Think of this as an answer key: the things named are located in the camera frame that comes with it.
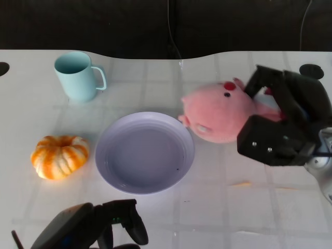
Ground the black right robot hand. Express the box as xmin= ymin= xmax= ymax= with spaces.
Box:
xmin=236 ymin=64 xmax=332 ymax=167

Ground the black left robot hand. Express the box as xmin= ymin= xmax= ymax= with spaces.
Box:
xmin=30 ymin=199 xmax=149 ymax=249

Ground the pink plush doll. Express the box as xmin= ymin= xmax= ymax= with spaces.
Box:
xmin=177 ymin=77 xmax=283 ymax=145

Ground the lavender plastic plate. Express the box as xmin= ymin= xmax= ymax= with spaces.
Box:
xmin=94 ymin=112 xmax=196 ymax=196

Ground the orange white striped pumpkin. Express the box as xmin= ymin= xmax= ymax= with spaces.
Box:
xmin=30 ymin=135 xmax=90 ymax=180

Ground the light blue plastic mug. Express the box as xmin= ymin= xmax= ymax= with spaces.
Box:
xmin=53 ymin=51 xmax=107 ymax=103

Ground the black cable at left wrist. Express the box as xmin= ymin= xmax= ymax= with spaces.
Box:
xmin=11 ymin=229 xmax=26 ymax=249

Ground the thin white hanging cable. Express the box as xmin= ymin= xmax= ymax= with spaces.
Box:
xmin=299 ymin=0 xmax=314 ymax=51

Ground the thin grey hanging cable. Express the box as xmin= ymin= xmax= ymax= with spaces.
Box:
xmin=167 ymin=0 xmax=183 ymax=60

